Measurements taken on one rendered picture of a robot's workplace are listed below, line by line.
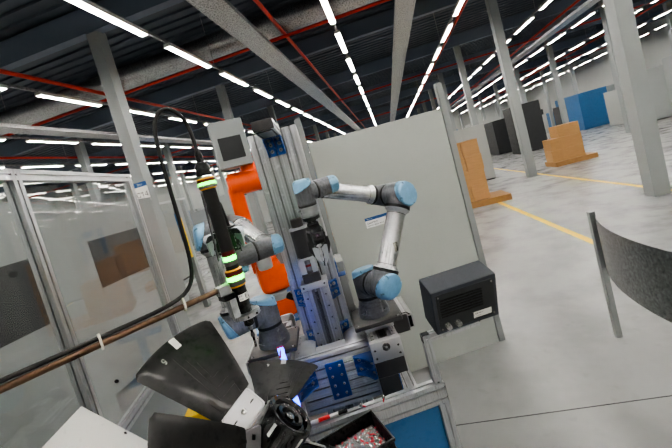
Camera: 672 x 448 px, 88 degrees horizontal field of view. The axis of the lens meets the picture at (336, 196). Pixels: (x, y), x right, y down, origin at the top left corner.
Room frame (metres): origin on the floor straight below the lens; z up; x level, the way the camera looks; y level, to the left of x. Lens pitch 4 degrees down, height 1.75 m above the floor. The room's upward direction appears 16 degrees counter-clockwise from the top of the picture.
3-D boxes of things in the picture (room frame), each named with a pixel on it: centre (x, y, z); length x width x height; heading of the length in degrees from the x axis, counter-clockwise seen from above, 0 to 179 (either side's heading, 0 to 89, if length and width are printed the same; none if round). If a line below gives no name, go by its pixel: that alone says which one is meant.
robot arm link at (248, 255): (1.25, 0.39, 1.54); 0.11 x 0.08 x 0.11; 118
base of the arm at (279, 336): (1.63, 0.47, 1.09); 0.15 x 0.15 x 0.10
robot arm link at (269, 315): (1.62, 0.47, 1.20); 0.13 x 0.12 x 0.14; 118
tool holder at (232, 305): (0.87, 0.31, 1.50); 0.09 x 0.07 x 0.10; 131
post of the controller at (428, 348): (1.30, -0.19, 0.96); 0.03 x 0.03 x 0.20; 6
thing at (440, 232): (2.78, -0.44, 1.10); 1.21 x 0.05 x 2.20; 96
